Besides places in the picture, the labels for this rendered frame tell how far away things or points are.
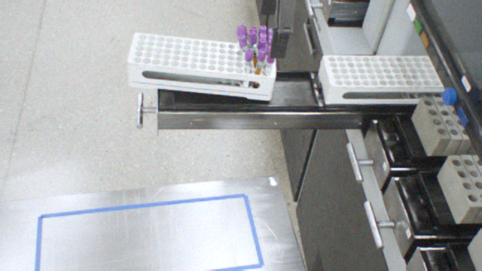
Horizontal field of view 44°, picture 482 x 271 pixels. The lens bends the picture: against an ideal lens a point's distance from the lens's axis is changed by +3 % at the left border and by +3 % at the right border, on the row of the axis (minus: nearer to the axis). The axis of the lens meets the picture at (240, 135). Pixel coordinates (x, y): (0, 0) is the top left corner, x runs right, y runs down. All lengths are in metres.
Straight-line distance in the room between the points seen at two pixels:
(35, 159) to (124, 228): 1.24
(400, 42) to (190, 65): 0.47
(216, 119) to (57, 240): 0.41
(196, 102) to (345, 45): 0.49
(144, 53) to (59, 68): 1.35
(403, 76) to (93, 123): 1.34
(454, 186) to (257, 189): 0.34
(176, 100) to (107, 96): 1.20
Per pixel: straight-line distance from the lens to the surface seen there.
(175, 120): 1.19
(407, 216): 1.10
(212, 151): 2.19
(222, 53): 1.21
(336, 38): 1.55
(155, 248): 0.96
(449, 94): 1.07
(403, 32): 1.35
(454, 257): 1.05
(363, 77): 1.26
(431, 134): 1.17
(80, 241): 0.98
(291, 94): 1.25
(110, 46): 2.63
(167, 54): 1.20
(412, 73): 1.30
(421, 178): 1.13
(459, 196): 1.09
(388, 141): 1.19
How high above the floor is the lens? 1.64
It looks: 47 degrees down
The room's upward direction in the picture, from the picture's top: 8 degrees clockwise
